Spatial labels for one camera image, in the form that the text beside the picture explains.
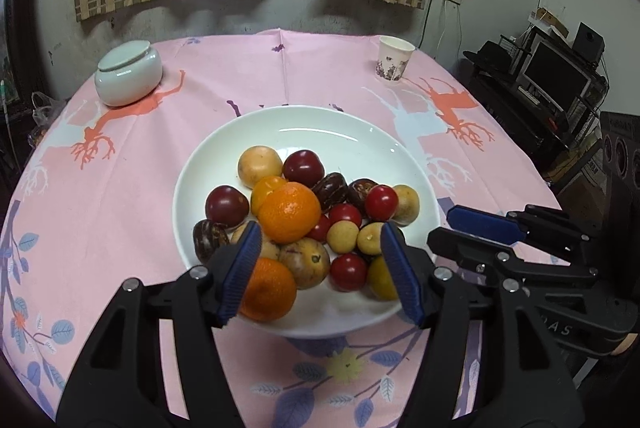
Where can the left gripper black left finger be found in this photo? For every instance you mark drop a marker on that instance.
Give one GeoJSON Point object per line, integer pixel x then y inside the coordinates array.
{"type": "Point", "coordinates": [117, 380]}

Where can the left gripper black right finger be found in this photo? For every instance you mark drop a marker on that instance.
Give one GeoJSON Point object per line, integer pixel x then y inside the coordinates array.
{"type": "Point", "coordinates": [522, 381]}

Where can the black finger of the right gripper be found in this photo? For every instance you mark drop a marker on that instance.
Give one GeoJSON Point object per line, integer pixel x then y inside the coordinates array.
{"type": "Point", "coordinates": [469, 251]}
{"type": "Point", "coordinates": [485, 223]}

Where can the greenish tan round fruit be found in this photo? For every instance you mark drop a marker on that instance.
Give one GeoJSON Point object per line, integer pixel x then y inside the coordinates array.
{"type": "Point", "coordinates": [408, 207]}

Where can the yellow orange citrus fruit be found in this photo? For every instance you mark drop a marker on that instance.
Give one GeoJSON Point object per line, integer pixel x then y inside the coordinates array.
{"type": "Point", "coordinates": [380, 282]}

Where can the small yellow longan fruit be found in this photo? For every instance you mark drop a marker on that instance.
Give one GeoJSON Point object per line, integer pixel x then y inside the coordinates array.
{"type": "Point", "coordinates": [342, 237]}

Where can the dark brown passion fruit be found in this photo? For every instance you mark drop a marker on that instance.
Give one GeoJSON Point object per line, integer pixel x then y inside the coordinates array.
{"type": "Point", "coordinates": [330, 191]}

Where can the large orange tangerine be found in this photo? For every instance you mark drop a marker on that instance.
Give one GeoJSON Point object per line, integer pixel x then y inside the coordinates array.
{"type": "Point", "coordinates": [289, 213]}

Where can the dark red plum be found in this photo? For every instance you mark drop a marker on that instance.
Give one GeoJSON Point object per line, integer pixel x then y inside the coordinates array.
{"type": "Point", "coordinates": [303, 167]}
{"type": "Point", "coordinates": [226, 206]}

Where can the tan striped melon fruit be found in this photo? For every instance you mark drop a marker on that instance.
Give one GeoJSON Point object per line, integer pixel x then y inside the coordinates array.
{"type": "Point", "coordinates": [258, 162]}

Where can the black metal shelf rack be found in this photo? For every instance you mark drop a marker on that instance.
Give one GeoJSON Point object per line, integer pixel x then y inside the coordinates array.
{"type": "Point", "coordinates": [543, 94]}

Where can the black computer monitor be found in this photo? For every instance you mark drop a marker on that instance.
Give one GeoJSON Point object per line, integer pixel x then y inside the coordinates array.
{"type": "Point", "coordinates": [550, 72]}

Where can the white round plate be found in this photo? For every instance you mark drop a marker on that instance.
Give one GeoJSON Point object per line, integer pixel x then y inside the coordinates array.
{"type": "Point", "coordinates": [330, 143]}

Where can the pink printed tablecloth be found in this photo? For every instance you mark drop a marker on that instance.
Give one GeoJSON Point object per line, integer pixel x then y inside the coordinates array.
{"type": "Point", "coordinates": [93, 207]}

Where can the white paper cup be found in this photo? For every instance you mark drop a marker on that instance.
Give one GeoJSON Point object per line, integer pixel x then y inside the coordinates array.
{"type": "Point", "coordinates": [393, 57]}

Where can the white lidded ceramic jar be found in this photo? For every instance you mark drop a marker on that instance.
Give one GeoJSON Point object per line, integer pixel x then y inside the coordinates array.
{"type": "Point", "coordinates": [127, 73]}

